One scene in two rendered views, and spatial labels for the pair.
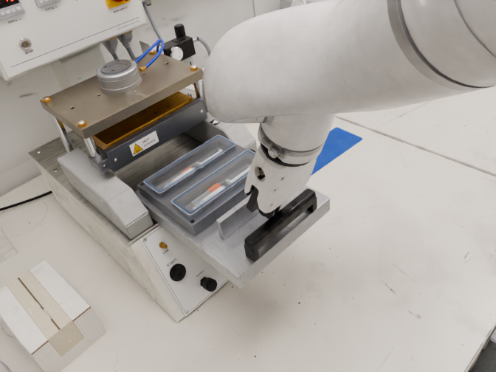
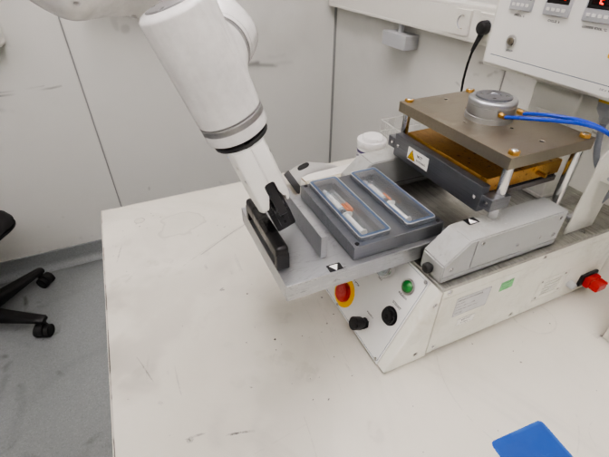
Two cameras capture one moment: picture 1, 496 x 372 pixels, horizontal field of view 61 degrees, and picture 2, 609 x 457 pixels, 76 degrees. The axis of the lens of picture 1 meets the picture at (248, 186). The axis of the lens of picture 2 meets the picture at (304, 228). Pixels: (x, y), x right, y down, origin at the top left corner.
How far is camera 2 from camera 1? 83 cm
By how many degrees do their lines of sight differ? 77
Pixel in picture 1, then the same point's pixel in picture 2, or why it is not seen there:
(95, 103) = (448, 106)
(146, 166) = (444, 202)
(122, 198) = (362, 161)
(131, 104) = (434, 118)
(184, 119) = (454, 180)
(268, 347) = (248, 303)
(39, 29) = (529, 35)
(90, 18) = (580, 55)
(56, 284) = not seen: hidden behind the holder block
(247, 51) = not seen: outside the picture
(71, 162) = not seen: hidden behind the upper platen
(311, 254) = (329, 375)
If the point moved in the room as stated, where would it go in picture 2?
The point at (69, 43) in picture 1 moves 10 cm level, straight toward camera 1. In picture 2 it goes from (541, 66) to (488, 68)
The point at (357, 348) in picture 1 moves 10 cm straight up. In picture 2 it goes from (202, 364) to (193, 326)
